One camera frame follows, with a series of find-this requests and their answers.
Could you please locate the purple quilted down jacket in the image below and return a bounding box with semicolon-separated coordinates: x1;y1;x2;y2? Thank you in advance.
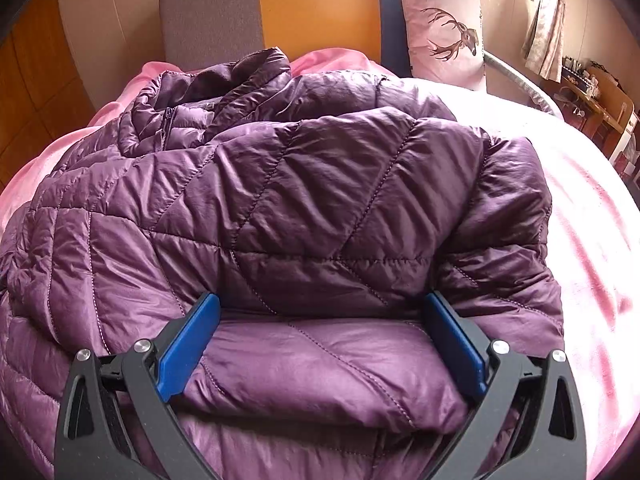
0;46;566;480

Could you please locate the cluttered wooden desk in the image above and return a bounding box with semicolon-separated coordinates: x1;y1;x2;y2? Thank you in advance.
542;63;639;183

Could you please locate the grey curved bed rail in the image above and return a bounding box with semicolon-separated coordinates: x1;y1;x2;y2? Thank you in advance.
484;51;563;119

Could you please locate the right pink curtain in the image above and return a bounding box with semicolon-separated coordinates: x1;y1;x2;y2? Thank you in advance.
522;0;566;82

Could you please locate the grey yellow blue headboard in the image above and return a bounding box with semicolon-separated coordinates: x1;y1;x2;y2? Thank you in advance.
160;0;411;77

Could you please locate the wooden wardrobe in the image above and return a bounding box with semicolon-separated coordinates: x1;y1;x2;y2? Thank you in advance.
0;0;96;186

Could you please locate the pink dotted bed cover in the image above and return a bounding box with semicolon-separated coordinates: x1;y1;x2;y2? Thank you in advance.
0;46;640;480

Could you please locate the pink deer print pillow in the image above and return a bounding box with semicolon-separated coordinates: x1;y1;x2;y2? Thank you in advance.
401;0;486;92

